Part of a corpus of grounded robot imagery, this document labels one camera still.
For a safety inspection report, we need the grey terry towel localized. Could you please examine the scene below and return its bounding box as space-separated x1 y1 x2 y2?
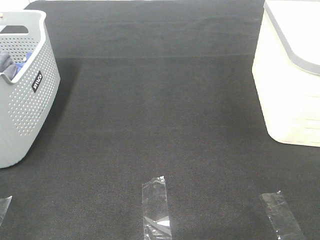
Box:
0 51 17 81

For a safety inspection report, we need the black table mat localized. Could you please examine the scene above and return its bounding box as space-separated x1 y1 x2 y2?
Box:
0 0 320 240

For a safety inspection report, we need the centre clear tape strip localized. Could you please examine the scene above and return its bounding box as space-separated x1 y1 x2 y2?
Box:
142 176 173 240

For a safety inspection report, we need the clear tape strip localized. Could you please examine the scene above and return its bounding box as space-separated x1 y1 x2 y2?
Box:
0 196 12 226
259 191 306 240
142 176 173 240

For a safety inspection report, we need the grey perforated laundry basket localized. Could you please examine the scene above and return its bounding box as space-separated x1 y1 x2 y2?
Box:
0 10 61 168

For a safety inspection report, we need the cream white storage basket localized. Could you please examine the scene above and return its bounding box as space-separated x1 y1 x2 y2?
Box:
252 0 320 147

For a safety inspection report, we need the blue cloth in basket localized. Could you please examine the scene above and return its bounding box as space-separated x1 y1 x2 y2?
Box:
15 52 32 74

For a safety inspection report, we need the right clear tape strip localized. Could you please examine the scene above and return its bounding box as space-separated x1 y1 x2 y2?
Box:
259 191 306 240

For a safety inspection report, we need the left clear tape strip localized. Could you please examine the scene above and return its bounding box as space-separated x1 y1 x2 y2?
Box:
0 196 12 226

